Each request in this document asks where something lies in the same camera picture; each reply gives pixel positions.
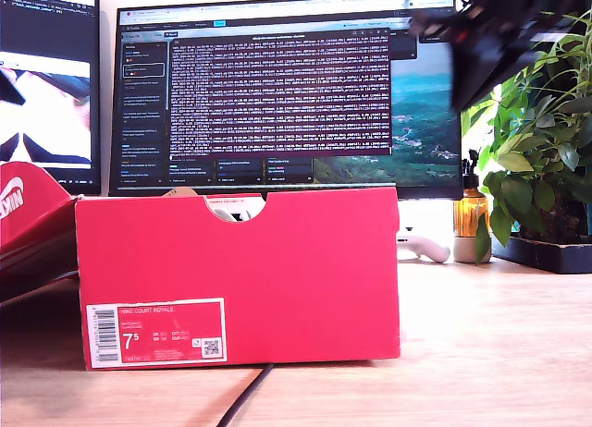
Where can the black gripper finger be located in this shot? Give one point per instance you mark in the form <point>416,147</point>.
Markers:
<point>472,76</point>

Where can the small cream ceramic pot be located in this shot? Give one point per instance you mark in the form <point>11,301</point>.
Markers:
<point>464,251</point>

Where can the wide black computer monitor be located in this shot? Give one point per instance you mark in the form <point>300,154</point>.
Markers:
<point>277,99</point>

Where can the red cardboard shoebox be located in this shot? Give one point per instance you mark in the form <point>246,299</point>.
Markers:
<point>277,284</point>

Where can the amber glass pump bottle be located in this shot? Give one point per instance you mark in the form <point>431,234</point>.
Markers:
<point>469,214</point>

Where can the white game controller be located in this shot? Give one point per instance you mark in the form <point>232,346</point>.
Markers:
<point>430,251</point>

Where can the green leafy potted plant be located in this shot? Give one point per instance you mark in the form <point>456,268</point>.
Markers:
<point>532,168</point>

